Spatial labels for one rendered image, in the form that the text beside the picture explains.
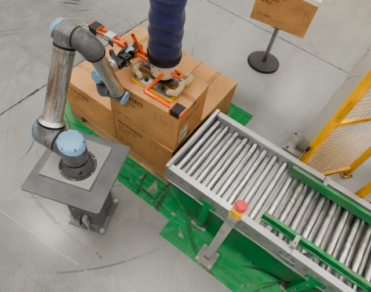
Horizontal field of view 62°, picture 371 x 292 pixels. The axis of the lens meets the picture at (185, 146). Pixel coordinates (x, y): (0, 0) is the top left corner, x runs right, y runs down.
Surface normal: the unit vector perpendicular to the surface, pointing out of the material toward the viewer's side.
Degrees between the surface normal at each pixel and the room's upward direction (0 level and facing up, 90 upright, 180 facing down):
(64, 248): 0
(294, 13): 90
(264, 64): 0
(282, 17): 90
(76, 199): 0
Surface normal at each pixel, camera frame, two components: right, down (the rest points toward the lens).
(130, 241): 0.11, -0.55
